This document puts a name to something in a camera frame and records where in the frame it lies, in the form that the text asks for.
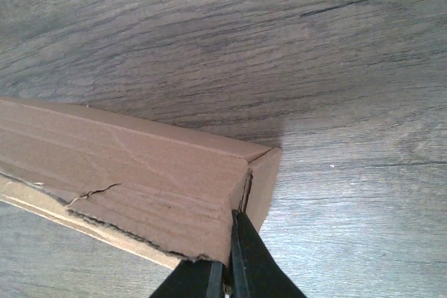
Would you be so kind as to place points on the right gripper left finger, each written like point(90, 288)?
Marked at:
point(199, 279)

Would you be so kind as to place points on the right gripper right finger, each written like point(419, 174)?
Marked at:
point(253, 271)

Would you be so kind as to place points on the cardboard box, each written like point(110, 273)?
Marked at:
point(161, 192)

